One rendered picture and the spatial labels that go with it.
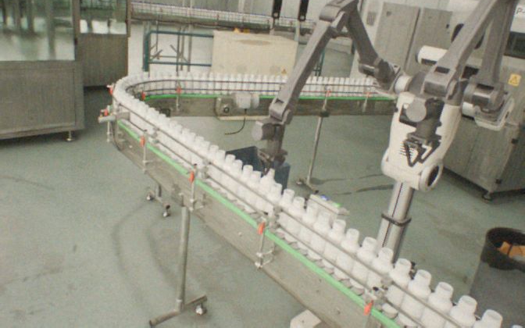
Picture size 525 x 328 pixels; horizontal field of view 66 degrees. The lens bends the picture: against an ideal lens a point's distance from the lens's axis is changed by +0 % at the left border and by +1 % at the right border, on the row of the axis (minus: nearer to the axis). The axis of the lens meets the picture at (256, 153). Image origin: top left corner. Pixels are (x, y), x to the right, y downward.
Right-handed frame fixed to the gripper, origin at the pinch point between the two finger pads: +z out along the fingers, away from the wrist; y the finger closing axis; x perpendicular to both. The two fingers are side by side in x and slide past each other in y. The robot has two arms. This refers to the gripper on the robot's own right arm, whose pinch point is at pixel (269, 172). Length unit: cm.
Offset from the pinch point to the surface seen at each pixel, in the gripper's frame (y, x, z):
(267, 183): 2.1, 2.3, 3.2
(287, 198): 1.7, 13.1, 4.3
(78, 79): -47, -338, 48
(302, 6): -490, -447, -60
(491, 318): 2, 83, 2
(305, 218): 2.8, 23.4, 6.4
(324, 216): -0.3, 28.6, 3.8
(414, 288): 3, 64, 6
